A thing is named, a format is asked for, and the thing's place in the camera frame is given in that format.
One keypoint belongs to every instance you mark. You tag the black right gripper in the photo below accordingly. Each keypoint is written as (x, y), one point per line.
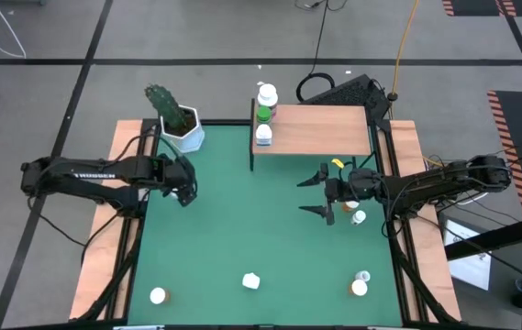
(357, 185)

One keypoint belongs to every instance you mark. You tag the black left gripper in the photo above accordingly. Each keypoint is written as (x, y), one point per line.
(175, 172)

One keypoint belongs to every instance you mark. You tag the amber medicine bottle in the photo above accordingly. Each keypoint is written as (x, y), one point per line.
(350, 206)

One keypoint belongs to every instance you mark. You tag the white medicine bottle with barcode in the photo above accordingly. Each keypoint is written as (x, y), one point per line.
(358, 217)

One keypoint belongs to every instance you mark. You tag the small white bottle blue label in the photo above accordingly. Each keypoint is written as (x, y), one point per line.
(263, 133)

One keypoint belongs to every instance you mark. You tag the green-capped medicine bottle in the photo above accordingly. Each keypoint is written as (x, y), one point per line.
(263, 113)

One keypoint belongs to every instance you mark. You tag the large white bottle purple label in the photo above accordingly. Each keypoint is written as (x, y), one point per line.
(267, 95)

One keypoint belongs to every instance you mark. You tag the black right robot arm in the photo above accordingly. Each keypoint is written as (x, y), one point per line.
(448, 176)

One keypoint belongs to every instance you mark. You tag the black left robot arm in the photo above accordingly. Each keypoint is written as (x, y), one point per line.
(81, 174)

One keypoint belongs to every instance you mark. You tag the yellow tag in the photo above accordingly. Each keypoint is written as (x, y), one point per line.
(337, 162)

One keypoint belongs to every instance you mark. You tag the white hexagonal plant pot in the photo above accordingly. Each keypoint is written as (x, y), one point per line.
(192, 139)

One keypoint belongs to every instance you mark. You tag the small clear white-capped bottle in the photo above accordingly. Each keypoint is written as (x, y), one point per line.
(363, 275)

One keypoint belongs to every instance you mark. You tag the green cactus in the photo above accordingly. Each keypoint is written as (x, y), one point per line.
(166, 105)

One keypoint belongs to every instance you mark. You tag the wooden table side plank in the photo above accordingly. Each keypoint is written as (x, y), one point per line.
(430, 256)
(100, 256)

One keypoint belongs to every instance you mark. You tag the black stand beam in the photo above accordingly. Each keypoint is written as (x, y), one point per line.
(494, 238)

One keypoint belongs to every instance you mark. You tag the wooden shelf black frame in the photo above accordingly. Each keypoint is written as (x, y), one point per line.
(315, 130)

